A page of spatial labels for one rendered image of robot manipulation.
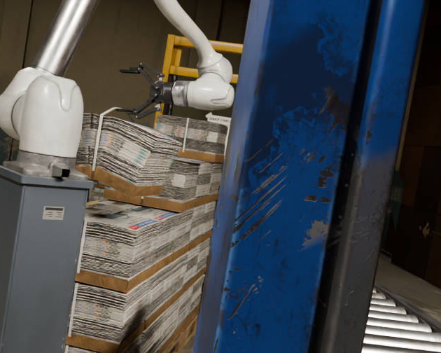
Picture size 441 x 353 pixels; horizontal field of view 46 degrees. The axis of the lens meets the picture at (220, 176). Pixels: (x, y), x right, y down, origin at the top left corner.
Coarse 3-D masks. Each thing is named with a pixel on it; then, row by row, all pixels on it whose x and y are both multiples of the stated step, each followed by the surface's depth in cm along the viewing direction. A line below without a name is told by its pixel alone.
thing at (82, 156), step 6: (84, 114) 180; (90, 114) 180; (84, 120) 180; (90, 120) 180; (84, 126) 180; (84, 132) 180; (84, 138) 180; (84, 144) 180; (78, 150) 180; (84, 150) 180; (78, 156) 180; (84, 156) 179; (78, 162) 180; (84, 162) 180; (90, 180) 185
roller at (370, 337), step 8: (368, 336) 114; (376, 336) 114; (384, 336) 115; (392, 336) 116; (376, 344) 113; (384, 344) 113; (392, 344) 114; (400, 344) 114; (408, 344) 115; (416, 344) 115; (424, 344) 115; (432, 344) 116; (440, 344) 117
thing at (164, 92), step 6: (156, 84) 187; (162, 84) 187; (168, 84) 185; (150, 90) 188; (156, 90) 187; (162, 90) 184; (168, 90) 184; (150, 96) 188; (162, 96) 185; (168, 96) 184; (156, 102) 188; (162, 102) 188; (168, 102) 187
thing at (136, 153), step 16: (128, 128) 177; (144, 128) 179; (112, 144) 178; (128, 144) 176; (144, 144) 175; (160, 144) 180; (176, 144) 195; (112, 160) 177; (128, 160) 176; (144, 160) 175; (160, 160) 188; (128, 176) 176; (144, 176) 180; (160, 176) 197
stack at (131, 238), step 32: (96, 224) 182; (128, 224) 187; (160, 224) 207; (192, 224) 269; (96, 256) 182; (128, 256) 181; (160, 256) 216; (192, 256) 281; (96, 288) 183; (160, 288) 223; (96, 320) 183; (128, 320) 187; (160, 320) 234; (64, 352) 186; (96, 352) 184; (128, 352) 196
